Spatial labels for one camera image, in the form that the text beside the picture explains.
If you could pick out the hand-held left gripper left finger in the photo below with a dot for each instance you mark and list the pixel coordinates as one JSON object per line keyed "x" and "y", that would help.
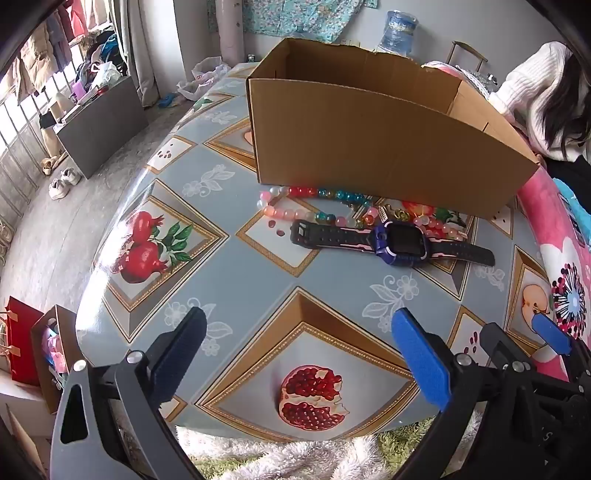
{"x": 180, "y": 355}

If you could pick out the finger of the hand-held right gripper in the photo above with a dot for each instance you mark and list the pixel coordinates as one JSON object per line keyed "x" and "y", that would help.
{"x": 501, "y": 344}
{"x": 549, "y": 332}

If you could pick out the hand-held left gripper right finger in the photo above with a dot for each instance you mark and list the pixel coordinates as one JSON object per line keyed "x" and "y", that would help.
{"x": 422, "y": 360}

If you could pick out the black and blue smartwatch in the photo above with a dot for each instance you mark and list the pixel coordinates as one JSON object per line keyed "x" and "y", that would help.
{"x": 401, "y": 240}

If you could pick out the brown cardboard box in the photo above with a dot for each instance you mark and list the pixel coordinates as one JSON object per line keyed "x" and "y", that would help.
{"x": 369, "y": 138}

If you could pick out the fruit print tablecloth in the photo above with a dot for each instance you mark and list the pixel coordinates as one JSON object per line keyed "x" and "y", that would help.
{"x": 231, "y": 286}

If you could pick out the pink floral blanket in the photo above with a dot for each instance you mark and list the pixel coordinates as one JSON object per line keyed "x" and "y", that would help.
{"x": 545, "y": 221}

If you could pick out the brown paper bag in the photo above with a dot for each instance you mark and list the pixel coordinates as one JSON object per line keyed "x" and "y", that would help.
{"x": 69, "y": 323}

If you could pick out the white green fluffy blanket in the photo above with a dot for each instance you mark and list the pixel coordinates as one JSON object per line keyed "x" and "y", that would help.
{"x": 277, "y": 457}

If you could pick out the red gift bag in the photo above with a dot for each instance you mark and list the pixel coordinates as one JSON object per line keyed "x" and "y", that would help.
{"x": 25, "y": 341}

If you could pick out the white shoe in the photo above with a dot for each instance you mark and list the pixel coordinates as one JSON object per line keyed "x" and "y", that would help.
{"x": 57, "y": 189}
{"x": 70, "y": 175}

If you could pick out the beige slipper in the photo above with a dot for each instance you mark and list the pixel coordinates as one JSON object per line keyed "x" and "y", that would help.
{"x": 51, "y": 165}

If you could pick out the grey cabinet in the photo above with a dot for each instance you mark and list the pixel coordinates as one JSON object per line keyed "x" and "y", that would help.
{"x": 106, "y": 129}

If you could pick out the blue slipper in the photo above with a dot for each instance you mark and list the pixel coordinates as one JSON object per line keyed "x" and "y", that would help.
{"x": 168, "y": 100}

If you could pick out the grey lace trimmed pillow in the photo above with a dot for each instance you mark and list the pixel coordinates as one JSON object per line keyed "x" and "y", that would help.
{"x": 480, "y": 79}

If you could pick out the white plastic bag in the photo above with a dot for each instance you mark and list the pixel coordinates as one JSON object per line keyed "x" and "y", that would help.
{"x": 203, "y": 76}

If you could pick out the wooden chair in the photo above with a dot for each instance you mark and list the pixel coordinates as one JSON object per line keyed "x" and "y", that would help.
{"x": 466, "y": 53}

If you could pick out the pile of clothes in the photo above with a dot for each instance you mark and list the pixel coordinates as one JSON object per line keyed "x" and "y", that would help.
{"x": 101, "y": 60}

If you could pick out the grey curtain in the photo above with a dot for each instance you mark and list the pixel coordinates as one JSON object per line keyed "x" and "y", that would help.
{"x": 147, "y": 46}

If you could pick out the blue water jug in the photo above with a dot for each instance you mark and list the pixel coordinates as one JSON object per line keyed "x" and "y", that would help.
{"x": 397, "y": 32}

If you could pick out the row of hanging coats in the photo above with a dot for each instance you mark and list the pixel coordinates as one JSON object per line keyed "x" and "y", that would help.
{"x": 41, "y": 50}

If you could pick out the white wall socket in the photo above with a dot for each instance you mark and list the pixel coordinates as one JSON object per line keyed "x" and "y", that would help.
{"x": 349, "y": 43}

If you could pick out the teal floral wall cloth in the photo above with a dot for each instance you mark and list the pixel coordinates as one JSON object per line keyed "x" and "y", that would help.
{"x": 300, "y": 18}

